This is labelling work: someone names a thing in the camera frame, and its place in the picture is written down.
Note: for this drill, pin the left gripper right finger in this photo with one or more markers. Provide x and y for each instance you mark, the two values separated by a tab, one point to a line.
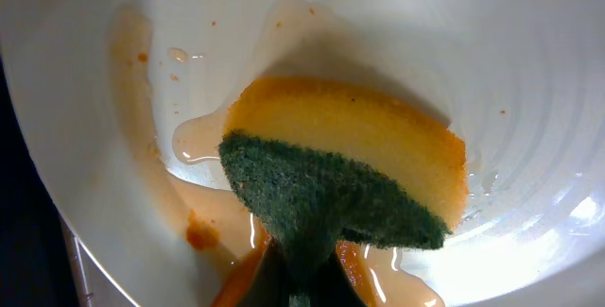
332	288

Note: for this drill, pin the green and yellow sponge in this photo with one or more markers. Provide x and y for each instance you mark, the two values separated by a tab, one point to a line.
321	161

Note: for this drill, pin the white plate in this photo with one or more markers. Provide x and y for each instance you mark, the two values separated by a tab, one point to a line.
119	102

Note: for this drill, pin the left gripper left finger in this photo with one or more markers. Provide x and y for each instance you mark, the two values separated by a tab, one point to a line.
270	283

